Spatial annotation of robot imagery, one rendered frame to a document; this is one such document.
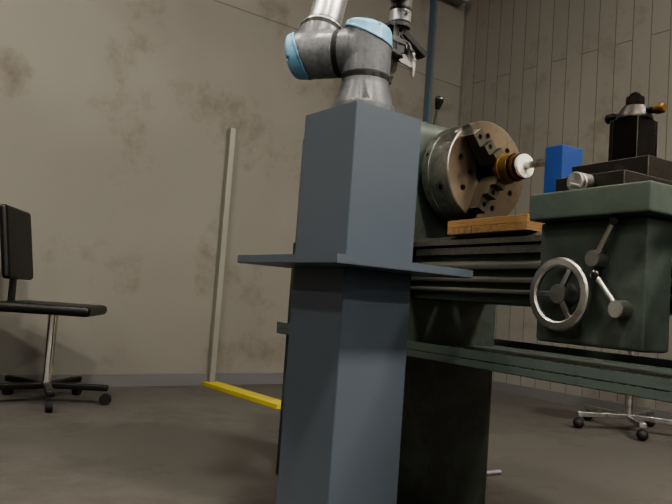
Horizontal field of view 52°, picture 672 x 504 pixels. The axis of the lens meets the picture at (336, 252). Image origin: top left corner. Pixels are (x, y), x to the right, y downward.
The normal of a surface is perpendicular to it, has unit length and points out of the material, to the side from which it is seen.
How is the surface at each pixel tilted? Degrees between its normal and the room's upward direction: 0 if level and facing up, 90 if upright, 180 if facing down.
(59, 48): 90
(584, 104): 90
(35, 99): 90
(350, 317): 90
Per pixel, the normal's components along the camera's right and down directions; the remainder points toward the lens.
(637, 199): -0.85, -0.10
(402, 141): 0.60, -0.01
